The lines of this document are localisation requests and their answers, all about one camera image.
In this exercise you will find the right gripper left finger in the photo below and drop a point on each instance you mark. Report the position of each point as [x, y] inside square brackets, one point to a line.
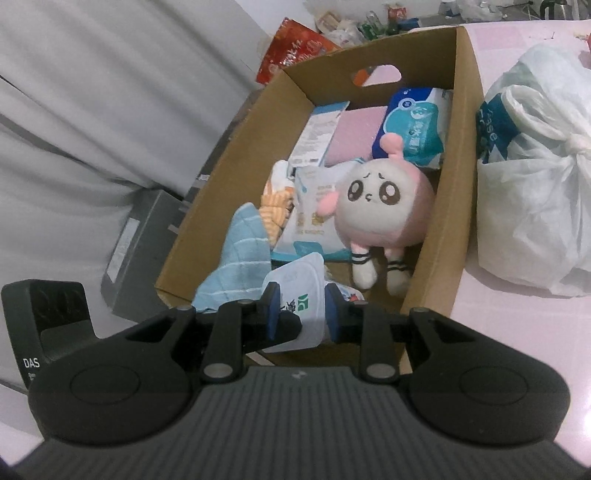
[239, 327]

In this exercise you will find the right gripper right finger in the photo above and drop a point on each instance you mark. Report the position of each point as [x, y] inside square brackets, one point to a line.
[366, 325]

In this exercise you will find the light blue checked towel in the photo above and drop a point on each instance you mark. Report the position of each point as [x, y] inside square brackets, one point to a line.
[244, 263]

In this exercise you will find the small white tissue pack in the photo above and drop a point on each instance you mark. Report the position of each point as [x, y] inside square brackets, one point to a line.
[302, 292]

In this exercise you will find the white cotton swab bag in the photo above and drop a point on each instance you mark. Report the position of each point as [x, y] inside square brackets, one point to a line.
[307, 232]

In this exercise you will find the pink round plush doll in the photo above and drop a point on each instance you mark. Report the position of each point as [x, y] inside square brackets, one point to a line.
[384, 203]

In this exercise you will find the orange striped towel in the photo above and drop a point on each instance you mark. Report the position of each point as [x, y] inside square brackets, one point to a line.
[277, 200]

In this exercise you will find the blue white carton box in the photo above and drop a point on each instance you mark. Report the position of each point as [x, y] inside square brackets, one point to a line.
[314, 140]

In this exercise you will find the pink glitter sponge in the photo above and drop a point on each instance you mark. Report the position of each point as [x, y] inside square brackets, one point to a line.
[355, 135]

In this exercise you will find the blue wet wipes pack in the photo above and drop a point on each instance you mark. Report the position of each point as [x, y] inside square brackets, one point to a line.
[421, 116]

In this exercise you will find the grey cardboard box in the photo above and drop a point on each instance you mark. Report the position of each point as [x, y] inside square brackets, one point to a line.
[128, 283]

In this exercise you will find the white plastic bag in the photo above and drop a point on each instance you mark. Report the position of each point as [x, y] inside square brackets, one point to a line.
[533, 206]

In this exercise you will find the brown cardboard box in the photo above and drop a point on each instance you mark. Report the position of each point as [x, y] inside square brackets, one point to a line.
[440, 58]

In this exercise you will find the red snack bag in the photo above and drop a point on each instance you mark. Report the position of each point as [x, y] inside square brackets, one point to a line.
[293, 43]

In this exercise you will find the steel electric kettle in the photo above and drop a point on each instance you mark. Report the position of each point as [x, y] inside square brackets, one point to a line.
[555, 10]

